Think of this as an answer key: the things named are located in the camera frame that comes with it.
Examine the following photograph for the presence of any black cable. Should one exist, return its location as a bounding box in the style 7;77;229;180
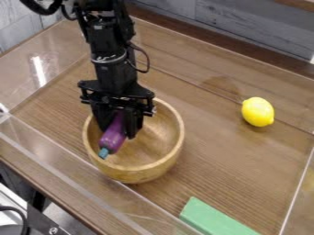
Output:
0;205;30;235

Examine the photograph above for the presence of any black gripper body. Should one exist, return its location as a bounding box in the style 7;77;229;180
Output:
78;62;156;118

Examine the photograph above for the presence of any purple toy eggplant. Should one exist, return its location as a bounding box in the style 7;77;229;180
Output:
98;112;128;159

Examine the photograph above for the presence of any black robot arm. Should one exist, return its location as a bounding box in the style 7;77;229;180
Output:
21;0;156;139

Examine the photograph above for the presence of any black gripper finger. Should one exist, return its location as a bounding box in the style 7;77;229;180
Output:
93;105;117;131
125;107;144;140

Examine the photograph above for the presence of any brown wooden bowl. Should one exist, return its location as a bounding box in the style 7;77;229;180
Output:
83;98;186;184

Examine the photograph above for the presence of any green foam block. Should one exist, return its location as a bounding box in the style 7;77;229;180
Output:
180;196;261;235

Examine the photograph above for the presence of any yellow lemon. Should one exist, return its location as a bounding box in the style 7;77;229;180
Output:
242;97;276;128

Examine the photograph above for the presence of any clear acrylic front wall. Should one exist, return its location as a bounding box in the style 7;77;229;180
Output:
0;114;201;235

